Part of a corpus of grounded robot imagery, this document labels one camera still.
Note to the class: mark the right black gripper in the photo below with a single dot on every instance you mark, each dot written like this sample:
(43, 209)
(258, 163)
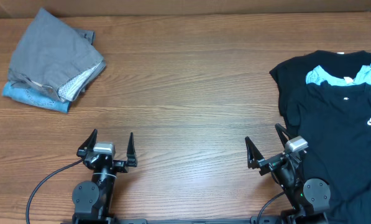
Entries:
(255, 159)

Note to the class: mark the grey folded shorts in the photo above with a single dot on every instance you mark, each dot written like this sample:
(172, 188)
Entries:
(55, 59)

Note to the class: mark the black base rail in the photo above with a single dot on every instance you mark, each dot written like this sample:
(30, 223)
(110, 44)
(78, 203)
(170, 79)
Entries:
(197, 221)

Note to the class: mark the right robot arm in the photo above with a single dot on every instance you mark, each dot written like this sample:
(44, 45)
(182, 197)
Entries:
(309, 198)

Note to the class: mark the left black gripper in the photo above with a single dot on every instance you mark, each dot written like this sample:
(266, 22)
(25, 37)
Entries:
(122, 165)

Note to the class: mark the black Nike t-shirt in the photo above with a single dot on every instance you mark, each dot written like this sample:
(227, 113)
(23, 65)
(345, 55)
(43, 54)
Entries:
(346, 165)

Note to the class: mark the light blue folded jeans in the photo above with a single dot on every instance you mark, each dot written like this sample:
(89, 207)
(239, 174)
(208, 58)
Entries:
(32, 97)

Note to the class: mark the light blue t-shirt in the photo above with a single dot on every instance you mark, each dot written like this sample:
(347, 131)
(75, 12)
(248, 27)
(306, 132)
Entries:
(368, 76)

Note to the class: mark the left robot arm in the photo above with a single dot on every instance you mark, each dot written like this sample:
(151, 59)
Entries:
(92, 198)

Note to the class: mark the plain black t-shirt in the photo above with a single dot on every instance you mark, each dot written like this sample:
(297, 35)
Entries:
(297, 71)

